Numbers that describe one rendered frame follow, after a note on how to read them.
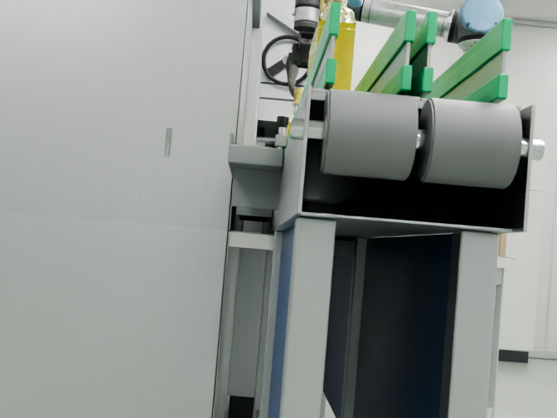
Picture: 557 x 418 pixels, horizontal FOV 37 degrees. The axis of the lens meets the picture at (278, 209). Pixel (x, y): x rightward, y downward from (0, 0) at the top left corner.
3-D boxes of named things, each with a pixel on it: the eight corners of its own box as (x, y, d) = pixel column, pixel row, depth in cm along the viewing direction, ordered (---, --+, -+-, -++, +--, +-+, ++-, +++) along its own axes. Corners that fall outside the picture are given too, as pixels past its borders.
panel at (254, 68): (244, 176, 317) (252, 89, 318) (252, 177, 317) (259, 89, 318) (241, 149, 227) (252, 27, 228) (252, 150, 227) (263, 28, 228)
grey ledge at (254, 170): (235, 220, 226) (239, 179, 226) (268, 223, 226) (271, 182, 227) (224, 203, 131) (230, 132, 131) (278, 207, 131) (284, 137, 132)
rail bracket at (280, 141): (253, 175, 183) (258, 115, 184) (283, 177, 184) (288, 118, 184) (253, 173, 179) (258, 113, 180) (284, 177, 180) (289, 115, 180)
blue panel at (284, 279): (261, 376, 247) (273, 235, 249) (319, 381, 248) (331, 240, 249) (276, 616, 88) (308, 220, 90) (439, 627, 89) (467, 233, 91)
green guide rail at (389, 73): (281, 214, 410) (283, 197, 410) (283, 214, 410) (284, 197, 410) (400, 89, 80) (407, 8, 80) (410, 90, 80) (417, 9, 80)
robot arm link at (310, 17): (321, 7, 234) (293, 5, 234) (320, 23, 234) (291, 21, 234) (319, 15, 242) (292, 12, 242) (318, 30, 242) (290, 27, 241)
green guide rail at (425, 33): (306, 196, 255) (307, 170, 255) (309, 196, 255) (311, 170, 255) (422, 91, 80) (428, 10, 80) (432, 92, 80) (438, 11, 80)
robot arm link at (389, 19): (499, 21, 247) (340, -9, 255) (502, 10, 236) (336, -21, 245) (490, 58, 247) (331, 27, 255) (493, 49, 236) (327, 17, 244)
